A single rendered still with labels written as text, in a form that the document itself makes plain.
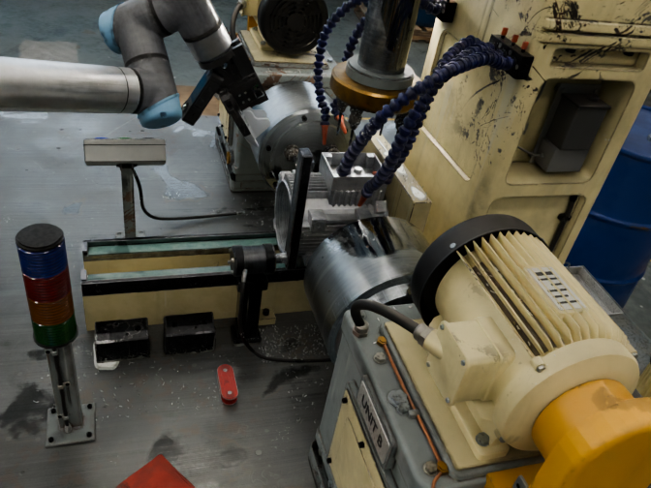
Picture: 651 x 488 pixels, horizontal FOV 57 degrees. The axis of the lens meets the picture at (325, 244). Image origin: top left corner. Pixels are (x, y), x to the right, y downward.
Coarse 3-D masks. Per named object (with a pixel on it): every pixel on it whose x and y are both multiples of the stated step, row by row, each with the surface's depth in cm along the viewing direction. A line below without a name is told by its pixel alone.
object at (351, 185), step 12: (324, 156) 125; (336, 156) 128; (360, 156) 129; (372, 156) 128; (324, 168) 125; (360, 168) 125; (372, 168) 130; (336, 180) 120; (348, 180) 121; (360, 180) 121; (336, 192) 121; (348, 192) 122; (360, 192) 123; (384, 192) 125; (372, 204) 126
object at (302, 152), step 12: (300, 156) 103; (312, 156) 103; (300, 168) 104; (300, 180) 105; (300, 192) 107; (300, 204) 108; (300, 216) 110; (288, 228) 114; (300, 228) 112; (288, 240) 115; (288, 252) 115; (288, 264) 117
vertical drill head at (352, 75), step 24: (384, 0) 102; (408, 0) 102; (384, 24) 104; (408, 24) 104; (360, 48) 110; (384, 48) 106; (408, 48) 108; (336, 72) 113; (360, 72) 109; (384, 72) 109; (408, 72) 112; (336, 96) 113; (360, 96) 108; (384, 96) 107; (360, 120) 113
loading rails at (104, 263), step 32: (96, 256) 124; (128, 256) 127; (160, 256) 129; (192, 256) 131; (224, 256) 134; (96, 288) 117; (128, 288) 119; (160, 288) 121; (192, 288) 124; (224, 288) 126; (288, 288) 131; (96, 320) 122; (160, 320) 127
